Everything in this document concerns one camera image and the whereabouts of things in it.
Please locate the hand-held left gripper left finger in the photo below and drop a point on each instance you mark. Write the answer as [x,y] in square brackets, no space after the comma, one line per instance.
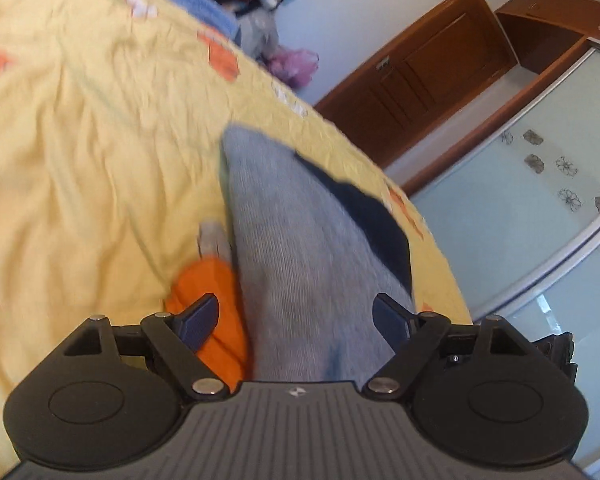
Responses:
[200,318]

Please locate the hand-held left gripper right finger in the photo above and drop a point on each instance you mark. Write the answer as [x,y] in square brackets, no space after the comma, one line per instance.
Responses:
[391,318]

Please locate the grey knit sweater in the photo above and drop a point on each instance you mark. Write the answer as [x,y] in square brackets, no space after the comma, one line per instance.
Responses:
[300,260]

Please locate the orange garment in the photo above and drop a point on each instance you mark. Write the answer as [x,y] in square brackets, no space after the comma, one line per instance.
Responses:
[205,276]

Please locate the frosted glass sliding door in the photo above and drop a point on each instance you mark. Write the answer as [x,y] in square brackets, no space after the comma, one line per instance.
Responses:
[505,200]

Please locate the yellow printed bedsheet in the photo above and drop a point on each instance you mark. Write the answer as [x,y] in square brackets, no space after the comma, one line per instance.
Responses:
[80,135]

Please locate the brown wooden door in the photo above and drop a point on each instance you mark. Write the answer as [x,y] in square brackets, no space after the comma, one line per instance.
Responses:
[430,75]

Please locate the pink plastic bag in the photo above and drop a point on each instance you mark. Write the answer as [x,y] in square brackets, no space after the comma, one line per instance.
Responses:
[294,67]

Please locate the grey translucent plastic bag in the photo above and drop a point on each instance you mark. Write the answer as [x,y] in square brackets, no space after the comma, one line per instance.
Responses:
[260,32]

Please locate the light blue knit garment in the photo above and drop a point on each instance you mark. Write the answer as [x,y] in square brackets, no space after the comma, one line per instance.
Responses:
[205,6]

